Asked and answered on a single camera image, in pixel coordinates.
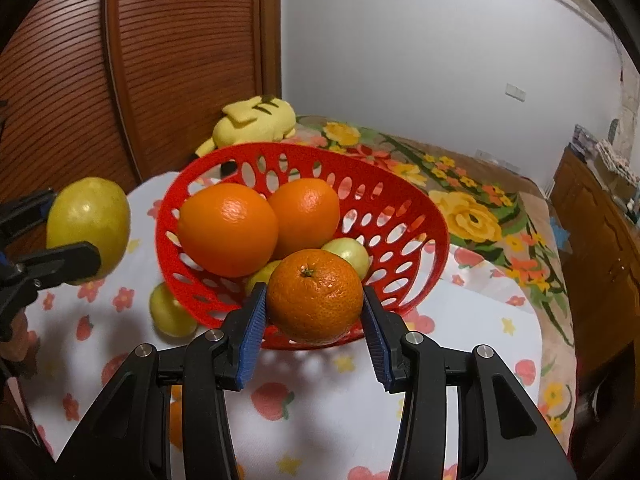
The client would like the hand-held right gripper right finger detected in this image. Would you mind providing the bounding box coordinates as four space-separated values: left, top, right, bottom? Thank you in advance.
361 285 576 480

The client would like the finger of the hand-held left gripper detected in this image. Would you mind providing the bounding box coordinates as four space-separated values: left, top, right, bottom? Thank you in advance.
12 241 103 292
0 187 57 236

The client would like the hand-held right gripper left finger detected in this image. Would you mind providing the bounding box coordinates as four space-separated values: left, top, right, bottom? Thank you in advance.
55 281 268 480

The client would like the red perforated plastic basket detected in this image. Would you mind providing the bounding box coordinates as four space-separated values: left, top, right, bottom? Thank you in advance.
155 142 449 351

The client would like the yellow-green pear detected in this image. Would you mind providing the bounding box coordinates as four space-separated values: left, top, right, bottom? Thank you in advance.
149 281 199 338
46 177 132 286

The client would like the small yellow-green fruit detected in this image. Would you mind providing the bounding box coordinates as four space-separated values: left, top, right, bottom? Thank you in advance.
243 260 283 297
320 237 371 279

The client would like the large mandarin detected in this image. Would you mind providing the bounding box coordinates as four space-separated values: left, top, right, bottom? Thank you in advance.
266 249 364 345

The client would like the large orange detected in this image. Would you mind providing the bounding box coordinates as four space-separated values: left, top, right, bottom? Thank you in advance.
178 183 279 278

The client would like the medium orange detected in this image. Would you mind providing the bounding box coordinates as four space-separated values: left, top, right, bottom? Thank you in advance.
267 178 341 260

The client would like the person's left hand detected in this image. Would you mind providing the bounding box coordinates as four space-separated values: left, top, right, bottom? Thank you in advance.
0 310 42 378

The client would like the white floral strawberry tablecloth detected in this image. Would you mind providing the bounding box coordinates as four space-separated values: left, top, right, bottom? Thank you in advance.
20 170 544 480

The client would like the floral blanket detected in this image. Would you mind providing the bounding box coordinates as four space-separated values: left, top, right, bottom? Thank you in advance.
295 115 576 443

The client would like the brown louvered wooden wardrobe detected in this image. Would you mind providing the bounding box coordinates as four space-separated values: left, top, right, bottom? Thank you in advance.
0 0 283 203

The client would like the yellow plush toy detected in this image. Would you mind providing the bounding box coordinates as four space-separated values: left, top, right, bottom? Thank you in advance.
195 95 297 159

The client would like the wooden sideboard cabinet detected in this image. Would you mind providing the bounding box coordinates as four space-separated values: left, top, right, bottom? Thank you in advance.
550 145 640 398

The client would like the white patterned curtain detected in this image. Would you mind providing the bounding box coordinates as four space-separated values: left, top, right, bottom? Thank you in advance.
607 35 640 161

